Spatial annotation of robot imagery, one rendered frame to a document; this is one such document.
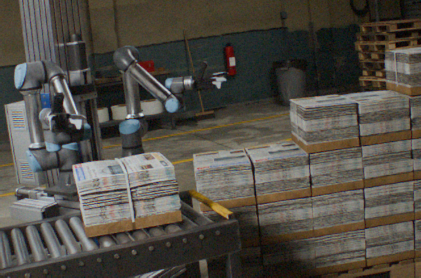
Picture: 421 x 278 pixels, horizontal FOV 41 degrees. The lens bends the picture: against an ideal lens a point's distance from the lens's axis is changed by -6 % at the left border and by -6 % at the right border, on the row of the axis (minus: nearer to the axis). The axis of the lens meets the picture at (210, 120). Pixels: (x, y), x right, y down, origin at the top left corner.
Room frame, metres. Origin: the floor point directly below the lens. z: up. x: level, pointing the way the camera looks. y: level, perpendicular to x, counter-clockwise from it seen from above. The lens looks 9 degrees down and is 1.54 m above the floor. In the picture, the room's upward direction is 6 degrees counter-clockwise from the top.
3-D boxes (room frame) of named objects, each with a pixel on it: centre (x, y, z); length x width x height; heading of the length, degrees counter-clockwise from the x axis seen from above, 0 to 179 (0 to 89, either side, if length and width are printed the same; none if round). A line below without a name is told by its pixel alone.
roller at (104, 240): (2.20, 0.49, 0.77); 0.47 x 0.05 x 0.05; 22
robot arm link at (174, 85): (3.37, 0.17, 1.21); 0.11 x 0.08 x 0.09; 82
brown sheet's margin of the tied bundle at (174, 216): (2.30, 0.26, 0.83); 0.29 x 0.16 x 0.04; 15
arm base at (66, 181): (2.86, 0.73, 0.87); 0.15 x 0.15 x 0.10
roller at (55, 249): (2.13, 0.67, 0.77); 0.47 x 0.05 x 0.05; 22
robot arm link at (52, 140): (2.58, 0.70, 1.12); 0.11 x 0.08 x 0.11; 120
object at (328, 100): (3.12, -0.60, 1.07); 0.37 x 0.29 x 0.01; 3
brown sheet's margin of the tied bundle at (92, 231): (2.24, 0.48, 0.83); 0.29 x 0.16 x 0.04; 15
